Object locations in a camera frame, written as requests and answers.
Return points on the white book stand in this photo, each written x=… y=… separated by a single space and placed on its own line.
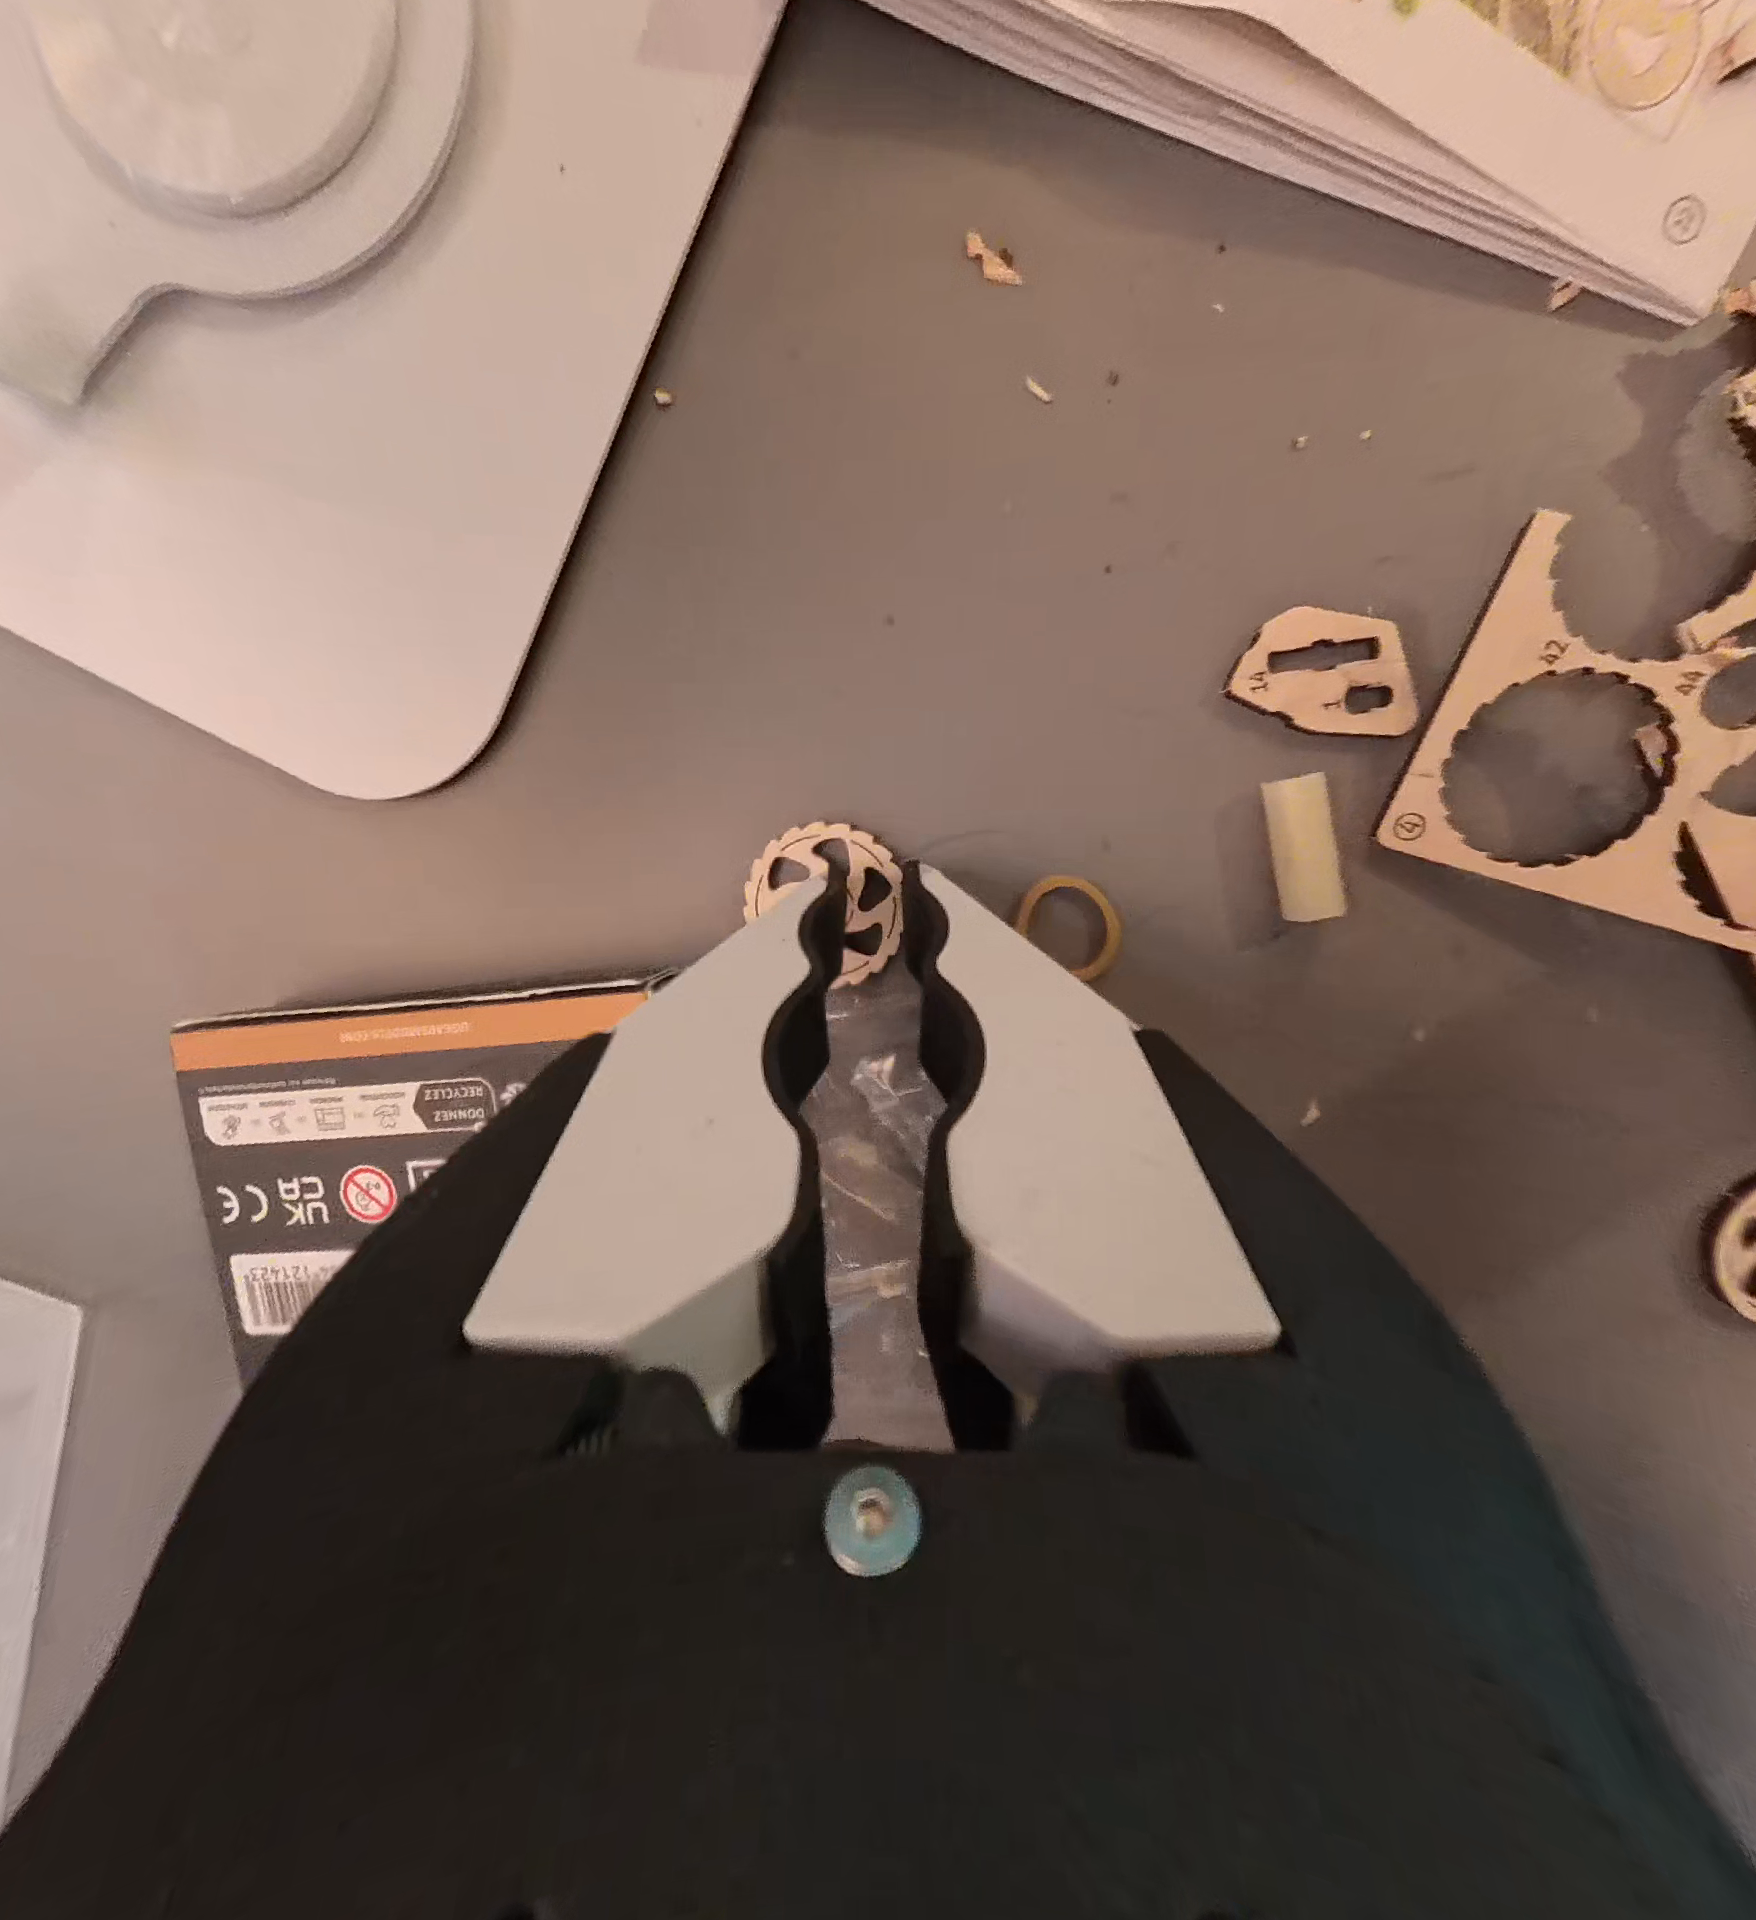
x=293 y=495

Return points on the clear plastic bag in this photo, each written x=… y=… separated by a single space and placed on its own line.
x=869 y=1186

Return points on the wooden wheel disc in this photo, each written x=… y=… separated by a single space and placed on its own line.
x=788 y=870

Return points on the small wooden plate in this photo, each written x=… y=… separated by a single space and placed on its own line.
x=1283 y=705

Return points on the yellow rubber band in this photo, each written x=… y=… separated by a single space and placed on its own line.
x=1026 y=923

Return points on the wood scrap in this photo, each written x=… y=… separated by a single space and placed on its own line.
x=990 y=256

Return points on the black cardboard box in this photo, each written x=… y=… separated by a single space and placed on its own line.
x=309 y=1141

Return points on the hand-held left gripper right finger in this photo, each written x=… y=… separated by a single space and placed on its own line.
x=1103 y=1199

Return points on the instruction booklet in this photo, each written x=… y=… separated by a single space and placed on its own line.
x=1344 y=121

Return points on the white wax stick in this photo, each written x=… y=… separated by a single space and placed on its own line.
x=1305 y=847

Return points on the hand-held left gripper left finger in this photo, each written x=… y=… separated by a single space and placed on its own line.
x=640 y=1199

